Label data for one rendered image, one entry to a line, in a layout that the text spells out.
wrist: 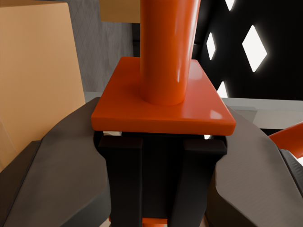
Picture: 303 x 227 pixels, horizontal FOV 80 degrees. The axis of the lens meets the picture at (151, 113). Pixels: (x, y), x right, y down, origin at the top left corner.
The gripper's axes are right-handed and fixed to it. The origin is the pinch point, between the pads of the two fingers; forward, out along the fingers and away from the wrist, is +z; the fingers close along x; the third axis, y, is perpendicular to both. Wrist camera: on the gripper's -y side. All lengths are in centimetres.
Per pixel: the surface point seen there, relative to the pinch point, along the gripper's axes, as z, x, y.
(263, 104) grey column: 102, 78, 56
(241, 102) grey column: 104, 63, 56
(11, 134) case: 2.3, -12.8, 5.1
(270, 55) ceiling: 443, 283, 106
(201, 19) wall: 1029, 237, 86
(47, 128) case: 7.2, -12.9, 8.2
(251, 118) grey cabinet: 90, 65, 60
